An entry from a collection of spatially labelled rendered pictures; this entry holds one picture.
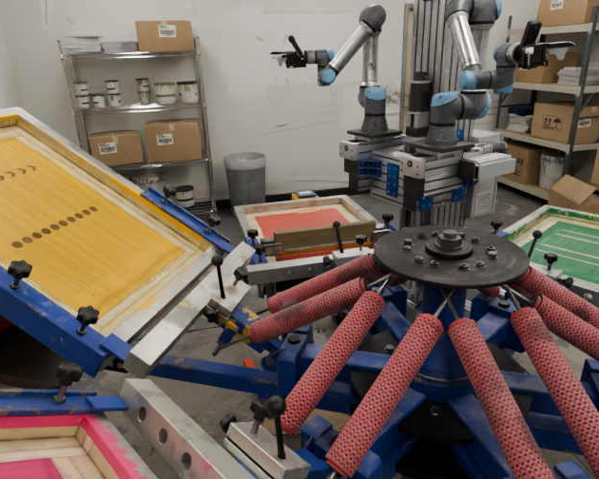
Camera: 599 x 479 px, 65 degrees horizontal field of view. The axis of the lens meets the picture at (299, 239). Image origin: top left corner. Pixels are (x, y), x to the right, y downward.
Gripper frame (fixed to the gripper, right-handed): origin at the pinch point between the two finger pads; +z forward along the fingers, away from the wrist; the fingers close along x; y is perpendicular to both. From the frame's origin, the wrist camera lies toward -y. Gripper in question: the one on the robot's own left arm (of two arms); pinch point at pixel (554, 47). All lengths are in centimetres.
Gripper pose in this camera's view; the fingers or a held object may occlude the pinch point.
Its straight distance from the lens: 192.8
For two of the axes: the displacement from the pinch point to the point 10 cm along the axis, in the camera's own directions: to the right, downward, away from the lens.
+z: 1.3, 3.7, -9.2
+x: -9.8, 2.0, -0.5
